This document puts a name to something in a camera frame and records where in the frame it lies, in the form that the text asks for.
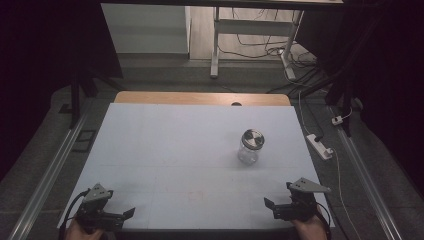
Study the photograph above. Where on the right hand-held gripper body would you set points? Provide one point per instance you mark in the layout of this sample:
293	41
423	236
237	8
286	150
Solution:
300	208

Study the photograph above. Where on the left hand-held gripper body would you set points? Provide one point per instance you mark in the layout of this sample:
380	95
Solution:
96	213

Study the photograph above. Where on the clear glass jar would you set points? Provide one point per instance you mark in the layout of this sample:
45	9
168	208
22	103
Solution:
247	156

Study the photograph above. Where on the round steel jar lid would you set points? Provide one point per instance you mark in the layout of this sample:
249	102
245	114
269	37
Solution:
253	138

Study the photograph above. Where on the person's right hand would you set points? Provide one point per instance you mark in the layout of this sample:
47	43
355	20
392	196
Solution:
311	230

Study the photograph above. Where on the person's left hand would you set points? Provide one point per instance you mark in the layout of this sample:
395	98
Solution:
78	233

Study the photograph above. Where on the white power strip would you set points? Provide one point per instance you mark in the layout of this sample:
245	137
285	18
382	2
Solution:
318	146

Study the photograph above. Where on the small white adapter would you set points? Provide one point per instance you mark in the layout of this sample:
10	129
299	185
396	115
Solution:
337	120

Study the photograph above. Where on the black metal stand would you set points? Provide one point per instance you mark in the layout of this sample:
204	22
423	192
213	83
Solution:
76	96
346	100

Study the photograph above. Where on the wooden table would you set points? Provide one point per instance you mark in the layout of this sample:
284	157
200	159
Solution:
186	98

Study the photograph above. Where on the black curtain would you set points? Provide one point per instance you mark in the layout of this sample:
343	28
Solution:
393	66
40	60

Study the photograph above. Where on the aluminium rail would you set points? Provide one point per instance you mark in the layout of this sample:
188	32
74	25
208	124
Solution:
366	180
50	176

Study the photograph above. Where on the black rectangular floor frame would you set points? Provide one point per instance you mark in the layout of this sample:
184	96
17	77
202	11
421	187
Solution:
84	141

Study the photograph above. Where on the white desk frame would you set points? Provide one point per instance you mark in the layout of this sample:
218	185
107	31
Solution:
253	27

